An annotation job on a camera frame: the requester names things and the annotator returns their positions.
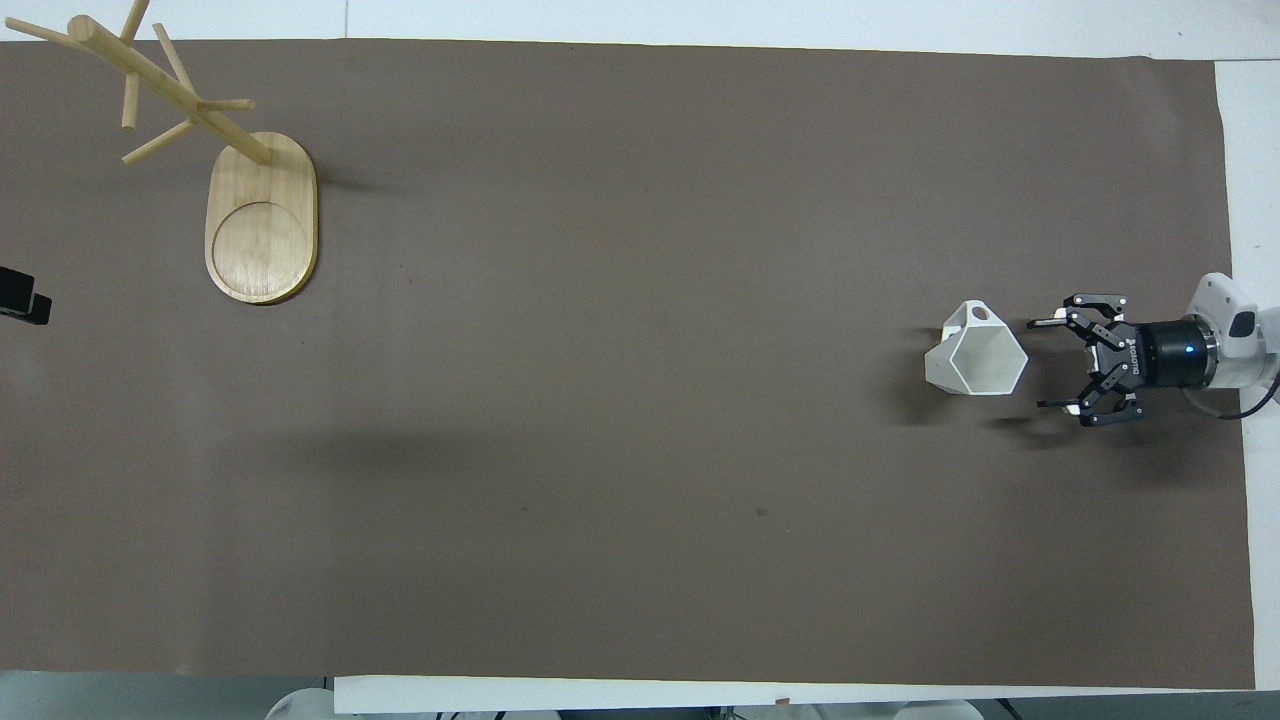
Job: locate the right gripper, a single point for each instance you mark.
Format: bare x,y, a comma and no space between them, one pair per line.
1165,352

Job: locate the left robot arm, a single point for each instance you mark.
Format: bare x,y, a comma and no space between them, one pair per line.
300,705

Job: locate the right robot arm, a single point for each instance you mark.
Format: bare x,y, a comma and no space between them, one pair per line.
1238,335

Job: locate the white hexagonal cup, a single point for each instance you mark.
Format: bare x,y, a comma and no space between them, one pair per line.
940,368

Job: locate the wooden cup rack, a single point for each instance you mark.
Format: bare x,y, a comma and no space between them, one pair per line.
262,230

